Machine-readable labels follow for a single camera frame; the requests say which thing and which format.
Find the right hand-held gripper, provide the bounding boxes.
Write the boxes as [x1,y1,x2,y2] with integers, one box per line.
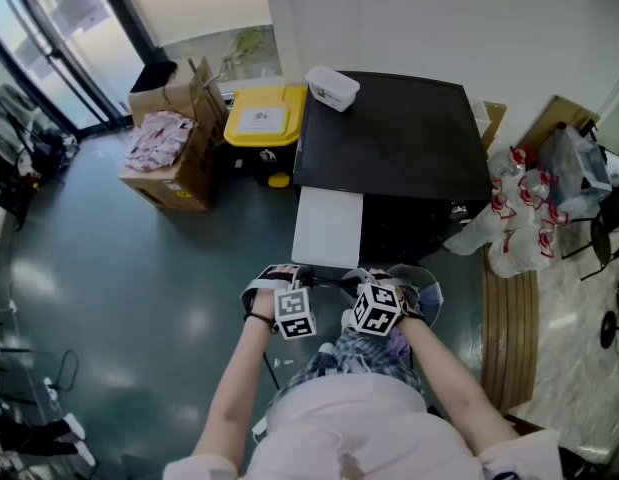
[341,267,425,338]

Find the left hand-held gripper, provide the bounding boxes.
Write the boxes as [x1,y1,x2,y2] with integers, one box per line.
[239,263,318,342]

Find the person's right forearm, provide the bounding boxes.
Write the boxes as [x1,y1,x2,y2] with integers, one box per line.
[401,317,520,457]

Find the person's left forearm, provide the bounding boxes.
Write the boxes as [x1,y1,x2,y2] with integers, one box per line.
[191,317,278,462]

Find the person's left hand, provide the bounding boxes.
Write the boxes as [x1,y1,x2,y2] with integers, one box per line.
[252,264,300,320]

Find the person's right hand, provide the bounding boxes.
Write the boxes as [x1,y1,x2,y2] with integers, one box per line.
[365,268,416,320]

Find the black wrist band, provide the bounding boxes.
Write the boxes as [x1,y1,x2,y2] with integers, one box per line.
[243,311,279,334]

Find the person's plaid skirt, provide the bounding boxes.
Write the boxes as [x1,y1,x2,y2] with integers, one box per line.
[273,327,425,409]

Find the grey laundry basket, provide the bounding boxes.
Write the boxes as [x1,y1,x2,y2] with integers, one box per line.
[383,262,446,329]

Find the purple clothes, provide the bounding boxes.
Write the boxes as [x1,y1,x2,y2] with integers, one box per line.
[388,287,445,359]

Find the person's pink shirt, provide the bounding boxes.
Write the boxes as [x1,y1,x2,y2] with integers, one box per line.
[163,372,563,480]

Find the wooden slatted bench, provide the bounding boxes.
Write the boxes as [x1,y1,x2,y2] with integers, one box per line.
[480,242,540,414]

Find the white bags with red ties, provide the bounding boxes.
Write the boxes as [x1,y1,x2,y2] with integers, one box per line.
[442,145,570,277]

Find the brown cardboard box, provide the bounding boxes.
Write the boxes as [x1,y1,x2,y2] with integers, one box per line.
[117,56,229,213]

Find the black washing machine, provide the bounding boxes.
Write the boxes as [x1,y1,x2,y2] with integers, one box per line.
[292,70,494,269]

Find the brown wooden cabinet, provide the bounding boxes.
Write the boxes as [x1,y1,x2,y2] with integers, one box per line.
[503,400,545,434]

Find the black bin with yellow lid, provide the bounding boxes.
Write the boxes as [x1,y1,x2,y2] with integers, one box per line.
[222,85,309,189]

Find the pile of pink packets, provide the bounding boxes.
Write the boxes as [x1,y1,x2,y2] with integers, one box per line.
[123,110,195,173]

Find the small brown cardboard sheet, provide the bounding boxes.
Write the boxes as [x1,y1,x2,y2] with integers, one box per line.
[481,100,508,152]

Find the white narrow bin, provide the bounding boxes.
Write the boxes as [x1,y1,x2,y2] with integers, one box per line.
[468,97,490,134]

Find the white lidded plastic box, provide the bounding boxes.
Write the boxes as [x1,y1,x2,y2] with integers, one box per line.
[304,65,361,113]

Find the black round-base stand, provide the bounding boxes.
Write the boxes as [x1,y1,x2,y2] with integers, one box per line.
[599,277,619,349]

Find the black metal chair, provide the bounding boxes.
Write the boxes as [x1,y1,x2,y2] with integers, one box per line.
[561,182,619,282]

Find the clear plastic bag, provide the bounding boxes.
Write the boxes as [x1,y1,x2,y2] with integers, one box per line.
[536,122,615,214]

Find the large brown cardboard sheet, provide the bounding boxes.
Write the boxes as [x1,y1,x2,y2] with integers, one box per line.
[518,94,601,144]

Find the green plant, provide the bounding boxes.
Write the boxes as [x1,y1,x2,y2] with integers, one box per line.
[218,24,283,82]

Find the black cloth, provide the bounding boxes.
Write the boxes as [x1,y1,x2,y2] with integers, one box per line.
[130,60,179,94]

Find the cluttered black rack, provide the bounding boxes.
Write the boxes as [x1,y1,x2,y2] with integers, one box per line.
[0,85,83,232]

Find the glass door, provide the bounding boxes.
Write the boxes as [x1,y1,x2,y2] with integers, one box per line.
[0,0,163,132]

